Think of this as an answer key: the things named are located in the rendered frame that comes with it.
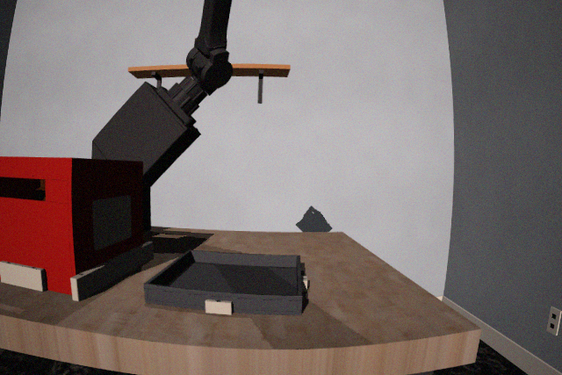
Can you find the orange bottle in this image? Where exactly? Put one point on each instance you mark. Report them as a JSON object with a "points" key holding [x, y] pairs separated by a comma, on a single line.
{"points": [[40, 193]]}

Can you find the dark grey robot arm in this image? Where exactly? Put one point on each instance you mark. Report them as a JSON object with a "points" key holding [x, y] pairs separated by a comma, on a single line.
{"points": [[212, 71]]}

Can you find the red crate with dividers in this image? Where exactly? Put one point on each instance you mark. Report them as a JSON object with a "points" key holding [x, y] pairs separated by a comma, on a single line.
{"points": [[92, 213]]}

